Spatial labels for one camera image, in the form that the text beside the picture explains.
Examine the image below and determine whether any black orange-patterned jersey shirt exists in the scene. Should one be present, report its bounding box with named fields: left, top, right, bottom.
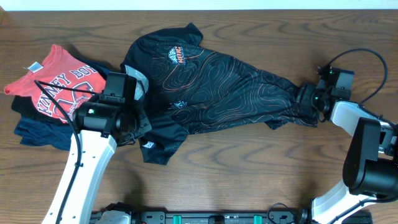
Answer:
left=121, top=24, right=318, bottom=165

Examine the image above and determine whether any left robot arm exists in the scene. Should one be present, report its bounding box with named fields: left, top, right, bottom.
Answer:
left=43, top=72, right=152, bottom=223

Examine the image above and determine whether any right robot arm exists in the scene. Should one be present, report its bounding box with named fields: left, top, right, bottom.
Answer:
left=294, top=67, right=397, bottom=223

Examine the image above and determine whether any red printed folded t-shirt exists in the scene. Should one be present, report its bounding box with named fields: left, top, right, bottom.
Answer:
left=4, top=45, right=105, bottom=123

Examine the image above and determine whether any navy blue folded t-shirt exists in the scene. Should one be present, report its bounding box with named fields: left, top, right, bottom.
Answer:
left=14, top=59, right=110, bottom=151

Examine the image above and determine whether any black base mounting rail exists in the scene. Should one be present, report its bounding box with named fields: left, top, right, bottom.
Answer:
left=90, top=202, right=374, bottom=224

